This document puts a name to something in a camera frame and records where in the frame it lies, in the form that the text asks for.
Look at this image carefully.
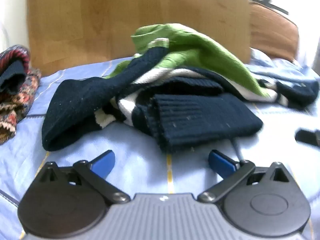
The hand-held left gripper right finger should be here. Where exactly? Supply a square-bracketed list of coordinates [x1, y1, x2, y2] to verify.
[197, 149, 293, 204]

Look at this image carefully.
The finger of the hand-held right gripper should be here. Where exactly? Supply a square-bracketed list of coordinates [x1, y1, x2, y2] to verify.
[295, 129, 320, 147]

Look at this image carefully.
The black tape strip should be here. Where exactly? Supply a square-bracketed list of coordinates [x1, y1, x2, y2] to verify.
[260, 1, 290, 15]

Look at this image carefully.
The blue checked bedsheet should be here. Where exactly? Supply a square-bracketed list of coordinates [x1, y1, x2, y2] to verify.
[0, 47, 320, 240]

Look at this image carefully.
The floral patterned cloth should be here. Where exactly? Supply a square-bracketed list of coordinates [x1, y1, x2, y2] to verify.
[0, 67, 42, 145]

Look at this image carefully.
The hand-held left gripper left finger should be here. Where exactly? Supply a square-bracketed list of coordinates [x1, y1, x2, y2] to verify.
[37, 150, 130, 204]

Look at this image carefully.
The wood grain panel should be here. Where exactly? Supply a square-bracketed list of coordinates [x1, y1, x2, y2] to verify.
[26, 0, 252, 76]

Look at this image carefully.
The brown cushion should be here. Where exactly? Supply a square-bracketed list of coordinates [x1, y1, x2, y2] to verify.
[250, 1, 300, 62]

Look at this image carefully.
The navy green striped knit sweater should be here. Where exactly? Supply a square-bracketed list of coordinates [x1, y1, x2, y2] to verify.
[41, 23, 319, 153]

